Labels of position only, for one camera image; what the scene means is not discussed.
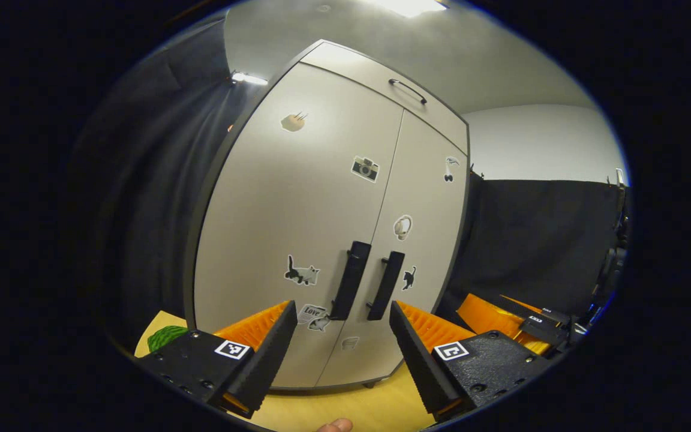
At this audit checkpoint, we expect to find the grey cabinet door camera sticker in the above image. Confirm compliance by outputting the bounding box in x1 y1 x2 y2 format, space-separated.
194 63 404 388

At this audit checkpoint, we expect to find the green striped object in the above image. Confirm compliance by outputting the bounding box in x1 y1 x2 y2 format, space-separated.
148 325 189 353

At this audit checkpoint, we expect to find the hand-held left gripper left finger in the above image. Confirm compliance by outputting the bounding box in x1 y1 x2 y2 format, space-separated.
136 300 299 419

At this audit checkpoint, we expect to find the black backdrop cloth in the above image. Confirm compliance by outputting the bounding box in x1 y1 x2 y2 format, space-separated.
435 171 628 331
70 18 262 355

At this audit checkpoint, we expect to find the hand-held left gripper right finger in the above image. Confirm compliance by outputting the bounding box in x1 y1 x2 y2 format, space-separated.
389 300 553 421

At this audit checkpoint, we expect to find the ceiling light panel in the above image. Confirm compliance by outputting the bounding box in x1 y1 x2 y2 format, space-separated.
375 0 448 17

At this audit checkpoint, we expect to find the grey double-door shoe cabinet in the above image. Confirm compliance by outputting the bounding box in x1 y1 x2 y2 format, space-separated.
184 39 472 391

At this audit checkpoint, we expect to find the dark tripod stand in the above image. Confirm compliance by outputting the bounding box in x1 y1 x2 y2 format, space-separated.
588 168 631 325

